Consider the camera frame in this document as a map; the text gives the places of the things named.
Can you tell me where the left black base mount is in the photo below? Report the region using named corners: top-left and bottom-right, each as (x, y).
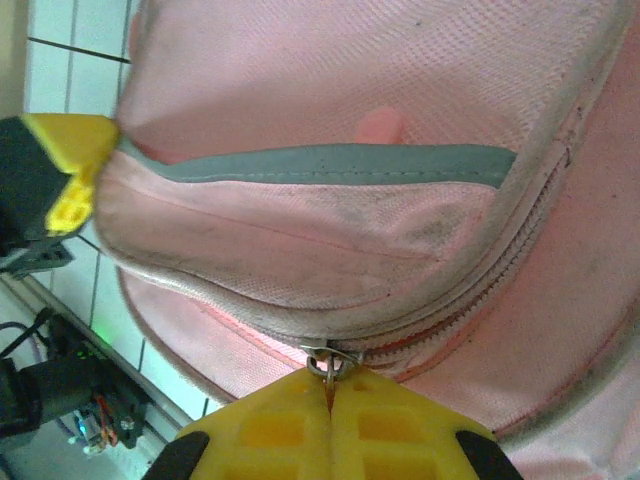
top-left (49, 309), bottom-right (151, 449)

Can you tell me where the pink student backpack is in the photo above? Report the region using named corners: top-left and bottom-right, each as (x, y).
top-left (92, 0), bottom-right (640, 480)

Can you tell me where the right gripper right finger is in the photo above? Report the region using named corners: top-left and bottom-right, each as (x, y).
top-left (330, 369), bottom-right (521, 480)

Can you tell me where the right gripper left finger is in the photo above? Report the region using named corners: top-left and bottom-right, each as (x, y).
top-left (157, 368), bottom-right (332, 480)

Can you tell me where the left control board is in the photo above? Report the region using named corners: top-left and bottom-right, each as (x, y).
top-left (67, 407), bottom-right (119, 456)

